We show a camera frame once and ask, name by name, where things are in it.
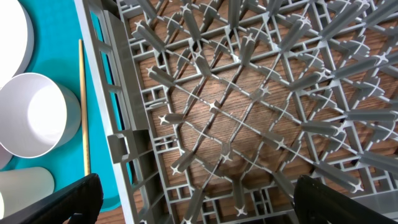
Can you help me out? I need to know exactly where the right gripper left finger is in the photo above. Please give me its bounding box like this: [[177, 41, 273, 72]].
[[1, 173, 103, 224]]

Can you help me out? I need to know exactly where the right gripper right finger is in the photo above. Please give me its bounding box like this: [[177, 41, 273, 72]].
[[294, 175, 395, 224]]

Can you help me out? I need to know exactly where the white cup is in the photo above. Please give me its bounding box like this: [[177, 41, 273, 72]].
[[1, 167, 55, 219]]

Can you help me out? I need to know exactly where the small white rice bowl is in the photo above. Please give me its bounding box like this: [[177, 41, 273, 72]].
[[1, 73, 81, 159]]

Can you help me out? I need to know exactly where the grey metal bowl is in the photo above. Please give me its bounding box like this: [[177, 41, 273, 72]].
[[1, 0, 34, 86]]

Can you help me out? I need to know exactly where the grey dishwasher rack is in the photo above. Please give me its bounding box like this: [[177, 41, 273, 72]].
[[75, 0, 397, 223]]

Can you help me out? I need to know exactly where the right wooden chopstick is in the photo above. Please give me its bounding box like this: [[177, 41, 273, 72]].
[[78, 39, 91, 175]]

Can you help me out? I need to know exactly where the teal serving tray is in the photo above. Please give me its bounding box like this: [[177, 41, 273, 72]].
[[0, 0, 133, 213]]

